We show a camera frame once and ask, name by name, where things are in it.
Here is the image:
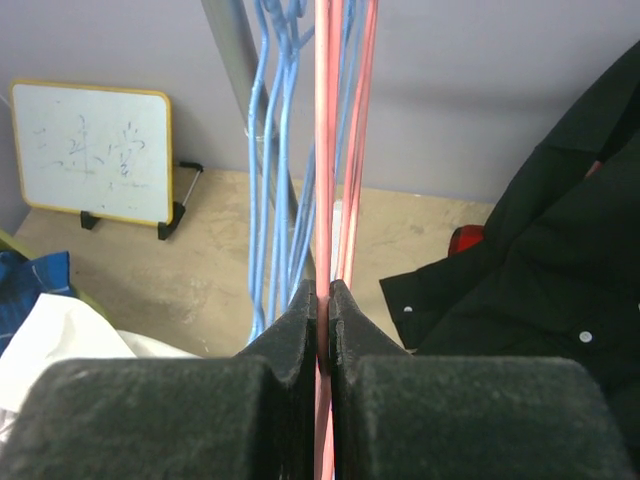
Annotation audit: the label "pink wire hanger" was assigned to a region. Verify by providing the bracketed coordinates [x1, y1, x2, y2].
[336, 0, 379, 288]
[314, 1, 344, 479]

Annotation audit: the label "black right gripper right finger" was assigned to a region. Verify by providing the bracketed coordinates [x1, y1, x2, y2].
[329, 281, 630, 479]

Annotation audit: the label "yellow framed whiteboard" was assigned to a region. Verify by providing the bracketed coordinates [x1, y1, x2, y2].
[9, 79, 204, 241]

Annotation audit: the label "white button shirt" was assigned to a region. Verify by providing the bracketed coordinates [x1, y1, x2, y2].
[1, 294, 193, 444]

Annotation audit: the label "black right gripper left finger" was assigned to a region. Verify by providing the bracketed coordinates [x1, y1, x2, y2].
[1, 281, 316, 479]

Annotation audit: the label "blue wire hangers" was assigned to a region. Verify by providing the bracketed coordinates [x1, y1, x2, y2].
[247, 0, 361, 346]

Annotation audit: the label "green laundry basket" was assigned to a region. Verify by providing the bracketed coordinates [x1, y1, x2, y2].
[1, 230, 108, 325]

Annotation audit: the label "metal clothes rack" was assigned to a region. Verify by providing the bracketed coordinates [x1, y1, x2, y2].
[201, 0, 315, 280]

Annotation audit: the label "pink hanger holding black shirt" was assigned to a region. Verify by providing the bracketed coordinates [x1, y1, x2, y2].
[584, 161, 603, 178]

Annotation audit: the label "black shirt on hanger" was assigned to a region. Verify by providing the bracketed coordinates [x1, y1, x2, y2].
[380, 47, 639, 451]

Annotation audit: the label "blue plaid shirt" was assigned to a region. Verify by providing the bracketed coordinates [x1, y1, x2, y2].
[1, 250, 76, 352]

